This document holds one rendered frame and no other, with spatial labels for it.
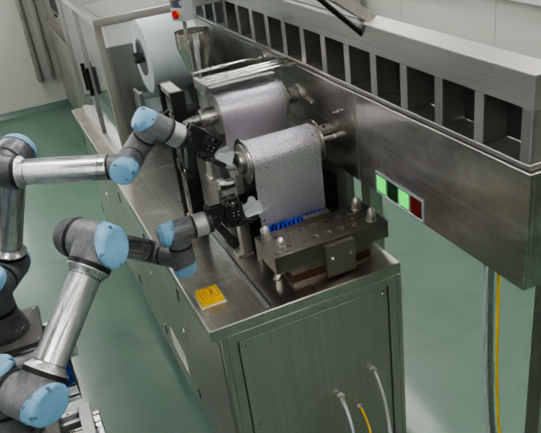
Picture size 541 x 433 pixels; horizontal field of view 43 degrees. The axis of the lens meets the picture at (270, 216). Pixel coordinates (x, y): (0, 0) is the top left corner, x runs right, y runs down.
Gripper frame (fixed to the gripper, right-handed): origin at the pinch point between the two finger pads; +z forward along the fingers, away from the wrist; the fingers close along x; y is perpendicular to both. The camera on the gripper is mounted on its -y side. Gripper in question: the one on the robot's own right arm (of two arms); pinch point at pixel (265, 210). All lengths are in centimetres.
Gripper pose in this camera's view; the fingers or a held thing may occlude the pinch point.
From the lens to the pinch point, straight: 220.4
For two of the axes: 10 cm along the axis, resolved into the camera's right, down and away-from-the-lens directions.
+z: 9.1, -2.9, 3.0
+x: -4.0, -3.9, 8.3
